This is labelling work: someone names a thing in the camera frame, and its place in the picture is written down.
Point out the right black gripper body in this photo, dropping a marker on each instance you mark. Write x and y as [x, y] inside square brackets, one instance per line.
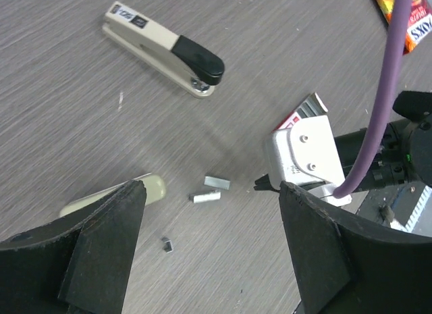
[387, 168]

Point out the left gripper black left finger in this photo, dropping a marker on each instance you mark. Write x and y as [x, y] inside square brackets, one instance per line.
[79, 263]

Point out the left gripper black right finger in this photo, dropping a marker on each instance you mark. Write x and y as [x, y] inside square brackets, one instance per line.
[344, 263]

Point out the grey staple strip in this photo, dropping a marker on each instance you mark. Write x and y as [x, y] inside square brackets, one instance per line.
[218, 183]
[203, 197]

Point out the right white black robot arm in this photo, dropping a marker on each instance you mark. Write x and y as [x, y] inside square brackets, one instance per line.
[415, 108]

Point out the small staple fragment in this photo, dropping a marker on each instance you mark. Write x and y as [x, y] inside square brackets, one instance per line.
[167, 245]

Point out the white slotted cable duct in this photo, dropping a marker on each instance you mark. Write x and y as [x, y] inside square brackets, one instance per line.
[415, 215]

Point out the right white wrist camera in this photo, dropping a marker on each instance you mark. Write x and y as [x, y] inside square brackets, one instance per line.
[306, 155]

